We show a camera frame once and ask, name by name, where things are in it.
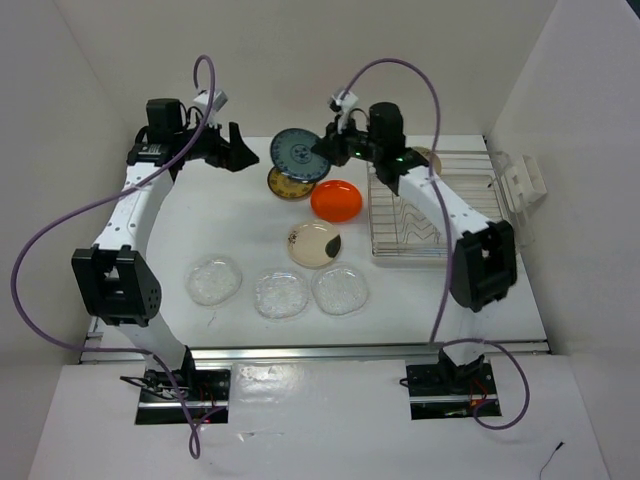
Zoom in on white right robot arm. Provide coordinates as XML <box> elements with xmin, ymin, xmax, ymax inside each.
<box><xmin>312</xmin><ymin>100</ymin><xmax>517</xmax><ymax>393</ymax></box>

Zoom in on metal wire dish rack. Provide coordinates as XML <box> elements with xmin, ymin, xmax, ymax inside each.
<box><xmin>367</xmin><ymin>150</ymin><xmax>508</xmax><ymax>267</ymax></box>

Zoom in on blue patterned plate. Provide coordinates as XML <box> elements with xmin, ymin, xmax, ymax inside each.
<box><xmin>269</xmin><ymin>128</ymin><xmax>331</xmax><ymax>183</ymax></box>

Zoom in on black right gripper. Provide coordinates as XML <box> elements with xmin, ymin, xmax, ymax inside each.
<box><xmin>313</xmin><ymin>111</ymin><xmax>384</xmax><ymax>166</ymax></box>

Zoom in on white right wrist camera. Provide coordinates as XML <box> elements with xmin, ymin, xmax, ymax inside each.
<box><xmin>329</xmin><ymin>88</ymin><xmax>359</xmax><ymax>133</ymax></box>

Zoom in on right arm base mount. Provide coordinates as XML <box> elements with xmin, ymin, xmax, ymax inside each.
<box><xmin>399</xmin><ymin>362</ymin><xmax>501</xmax><ymax>421</ymax></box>

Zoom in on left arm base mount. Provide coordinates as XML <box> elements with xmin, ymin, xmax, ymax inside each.
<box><xmin>119</xmin><ymin>368</ymin><xmax>231</xmax><ymax>425</ymax></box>

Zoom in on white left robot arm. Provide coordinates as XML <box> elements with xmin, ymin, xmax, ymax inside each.
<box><xmin>71</xmin><ymin>90</ymin><xmax>259</xmax><ymax>400</ymax></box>

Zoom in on clear glass plate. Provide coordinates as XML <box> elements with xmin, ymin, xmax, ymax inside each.
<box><xmin>184</xmin><ymin>255</ymin><xmax>243</xmax><ymax>307</ymax></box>
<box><xmin>311</xmin><ymin>264</ymin><xmax>370</xmax><ymax>317</ymax></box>
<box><xmin>254</xmin><ymin>269</ymin><xmax>310</xmax><ymax>321</ymax></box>

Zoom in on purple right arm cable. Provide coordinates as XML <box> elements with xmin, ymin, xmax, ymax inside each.
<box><xmin>337</xmin><ymin>58</ymin><xmax>531</xmax><ymax>431</ymax></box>

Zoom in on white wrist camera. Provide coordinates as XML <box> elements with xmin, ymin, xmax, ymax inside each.
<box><xmin>193</xmin><ymin>89</ymin><xmax>228</xmax><ymax>127</ymax></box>
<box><xmin>329</xmin><ymin>88</ymin><xmax>359</xmax><ymax>133</ymax></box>

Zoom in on cream plate with black patch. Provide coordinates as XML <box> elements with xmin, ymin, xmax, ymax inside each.
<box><xmin>286</xmin><ymin>219</ymin><xmax>342</xmax><ymax>269</ymax></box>

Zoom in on brown patterned plate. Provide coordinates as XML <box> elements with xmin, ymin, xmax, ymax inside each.
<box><xmin>267</xmin><ymin>167</ymin><xmax>316</xmax><ymax>201</ymax></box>

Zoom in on thin black wire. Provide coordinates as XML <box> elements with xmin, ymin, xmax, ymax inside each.
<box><xmin>538</xmin><ymin>440</ymin><xmax>566</xmax><ymax>476</ymax></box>

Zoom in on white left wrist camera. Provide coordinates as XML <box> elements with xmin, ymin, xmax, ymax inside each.
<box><xmin>193</xmin><ymin>89</ymin><xmax>228</xmax><ymax>127</ymax></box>

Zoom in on orange plate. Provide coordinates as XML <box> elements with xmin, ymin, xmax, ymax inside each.
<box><xmin>310</xmin><ymin>179</ymin><xmax>363</xmax><ymax>223</ymax></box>

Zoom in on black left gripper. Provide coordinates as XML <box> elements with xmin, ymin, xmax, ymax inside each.
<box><xmin>174</xmin><ymin>112</ymin><xmax>258</xmax><ymax>172</ymax></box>

